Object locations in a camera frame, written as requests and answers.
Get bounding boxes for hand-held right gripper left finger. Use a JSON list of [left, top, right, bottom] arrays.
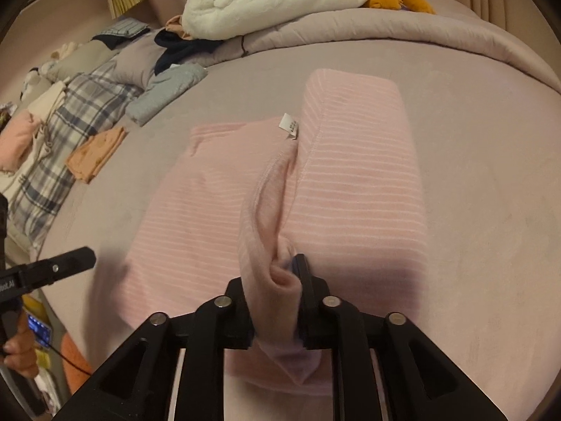
[[53, 277, 257, 421]]

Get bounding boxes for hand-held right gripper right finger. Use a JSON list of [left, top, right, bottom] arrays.
[[291, 253, 511, 421]]

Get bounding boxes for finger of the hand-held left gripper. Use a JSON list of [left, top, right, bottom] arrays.
[[20, 247, 97, 292]]

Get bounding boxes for pink striped garment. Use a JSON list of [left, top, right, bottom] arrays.
[[123, 68, 428, 397]]

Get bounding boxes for person's left hand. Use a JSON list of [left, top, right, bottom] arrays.
[[0, 325, 40, 378]]

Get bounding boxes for device with blue screen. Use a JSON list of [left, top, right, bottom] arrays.
[[24, 309, 55, 349]]

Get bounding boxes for orange cushion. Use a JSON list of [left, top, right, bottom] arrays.
[[59, 331, 93, 397]]

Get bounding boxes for peach folded cloth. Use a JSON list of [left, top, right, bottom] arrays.
[[66, 126, 128, 183]]

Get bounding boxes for pink folded cloth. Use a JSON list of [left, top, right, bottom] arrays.
[[0, 109, 45, 172]]

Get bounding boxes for plaid grey shirt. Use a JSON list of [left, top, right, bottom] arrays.
[[9, 59, 145, 250]]

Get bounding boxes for mauve bedsheet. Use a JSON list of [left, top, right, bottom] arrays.
[[37, 37, 561, 421]]

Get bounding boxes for grey-blue folded cloth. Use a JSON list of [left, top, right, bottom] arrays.
[[126, 64, 209, 127]]

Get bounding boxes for grey pillow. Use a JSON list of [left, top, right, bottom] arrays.
[[111, 37, 169, 88]]

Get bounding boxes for striped folded cloth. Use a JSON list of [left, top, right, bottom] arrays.
[[92, 18, 152, 49]]

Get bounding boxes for navy cloth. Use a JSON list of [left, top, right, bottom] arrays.
[[153, 28, 226, 77]]

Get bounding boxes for beige cloth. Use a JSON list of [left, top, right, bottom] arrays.
[[165, 14, 194, 38]]

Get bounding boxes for mauve quilt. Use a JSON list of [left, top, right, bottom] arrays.
[[206, 0, 561, 97]]

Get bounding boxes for white plush toy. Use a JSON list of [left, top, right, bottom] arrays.
[[182, 0, 373, 40]]

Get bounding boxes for black cable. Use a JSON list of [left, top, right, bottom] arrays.
[[46, 342, 95, 378]]

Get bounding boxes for cream drawstring cloth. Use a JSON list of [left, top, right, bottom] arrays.
[[26, 79, 71, 159]]

